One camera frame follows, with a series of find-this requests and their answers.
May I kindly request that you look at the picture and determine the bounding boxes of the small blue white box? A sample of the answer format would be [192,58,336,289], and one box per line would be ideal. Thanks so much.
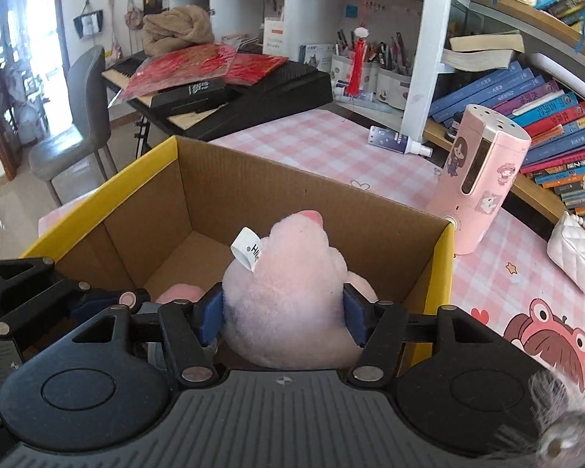
[300,44,337,66]

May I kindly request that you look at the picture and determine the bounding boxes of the long row of colourful books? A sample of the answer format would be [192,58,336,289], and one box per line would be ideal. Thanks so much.
[429,61,585,229]

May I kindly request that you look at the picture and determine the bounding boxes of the pink cylinder dispenser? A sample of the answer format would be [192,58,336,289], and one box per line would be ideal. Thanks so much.
[426,104,532,257]

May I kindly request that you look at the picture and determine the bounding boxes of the black and white tote bag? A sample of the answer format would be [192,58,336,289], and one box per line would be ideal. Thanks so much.
[73,2,103,40]

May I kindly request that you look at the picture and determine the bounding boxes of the white pen holder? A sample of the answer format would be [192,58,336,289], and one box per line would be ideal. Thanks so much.
[375,66,413,110]
[330,53,376,99]

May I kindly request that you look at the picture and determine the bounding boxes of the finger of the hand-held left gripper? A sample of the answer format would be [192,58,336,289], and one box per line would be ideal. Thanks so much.
[0,256,152,347]

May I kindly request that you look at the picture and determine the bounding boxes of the flat lying books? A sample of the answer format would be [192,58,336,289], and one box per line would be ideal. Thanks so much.
[441,30,526,73]

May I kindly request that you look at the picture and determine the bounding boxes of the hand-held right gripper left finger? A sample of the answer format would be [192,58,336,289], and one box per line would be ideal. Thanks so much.
[53,285,225,386]

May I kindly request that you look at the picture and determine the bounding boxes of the black electronic keyboard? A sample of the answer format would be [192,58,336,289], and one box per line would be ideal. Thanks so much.
[101,53,333,142]

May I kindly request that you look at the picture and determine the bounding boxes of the white bookshelf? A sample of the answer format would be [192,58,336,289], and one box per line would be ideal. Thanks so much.
[168,0,585,225]

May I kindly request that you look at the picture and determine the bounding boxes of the grey chair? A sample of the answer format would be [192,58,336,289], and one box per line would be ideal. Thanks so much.
[28,45,118,206]

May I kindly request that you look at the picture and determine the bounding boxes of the white quilted pouch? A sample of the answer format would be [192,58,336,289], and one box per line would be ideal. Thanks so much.
[547,211,585,296]

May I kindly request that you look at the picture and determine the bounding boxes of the pink printed tablecloth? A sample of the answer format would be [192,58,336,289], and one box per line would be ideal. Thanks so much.
[38,107,585,401]

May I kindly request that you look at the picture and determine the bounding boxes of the small dark ink bottle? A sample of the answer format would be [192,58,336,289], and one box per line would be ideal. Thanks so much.
[446,112,464,144]

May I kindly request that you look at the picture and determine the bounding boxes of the dark blue spray bottle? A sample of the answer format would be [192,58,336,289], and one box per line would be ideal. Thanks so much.
[368,126,434,158]

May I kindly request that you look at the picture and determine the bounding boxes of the white tube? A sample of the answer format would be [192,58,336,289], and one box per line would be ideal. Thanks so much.
[530,53,573,83]

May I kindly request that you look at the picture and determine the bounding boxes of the red paper packets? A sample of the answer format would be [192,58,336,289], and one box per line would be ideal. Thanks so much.
[119,43,289,101]

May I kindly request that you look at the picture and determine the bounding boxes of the yellow cardboard box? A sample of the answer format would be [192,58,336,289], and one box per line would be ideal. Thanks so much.
[19,135,455,371]

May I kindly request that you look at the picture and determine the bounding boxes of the pink hanging bag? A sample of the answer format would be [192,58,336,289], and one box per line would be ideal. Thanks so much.
[123,0,144,30]

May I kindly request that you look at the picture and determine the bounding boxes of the flat black box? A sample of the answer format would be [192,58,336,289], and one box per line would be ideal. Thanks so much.
[149,78,230,117]

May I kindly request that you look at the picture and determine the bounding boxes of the brown cloth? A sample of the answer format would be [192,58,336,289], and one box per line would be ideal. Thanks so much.
[142,4,216,57]

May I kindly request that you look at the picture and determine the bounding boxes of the pink plush toy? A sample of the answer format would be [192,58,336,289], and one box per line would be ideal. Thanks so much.
[155,209,378,370]

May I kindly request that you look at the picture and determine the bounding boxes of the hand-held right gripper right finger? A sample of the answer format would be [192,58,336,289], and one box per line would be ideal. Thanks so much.
[342,285,510,386]

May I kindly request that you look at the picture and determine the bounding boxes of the fluffy pale fur trim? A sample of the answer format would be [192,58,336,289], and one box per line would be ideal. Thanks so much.
[526,368,585,461]

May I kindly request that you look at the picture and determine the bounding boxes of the red tassel ornament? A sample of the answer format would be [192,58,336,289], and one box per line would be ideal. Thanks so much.
[347,27,371,97]

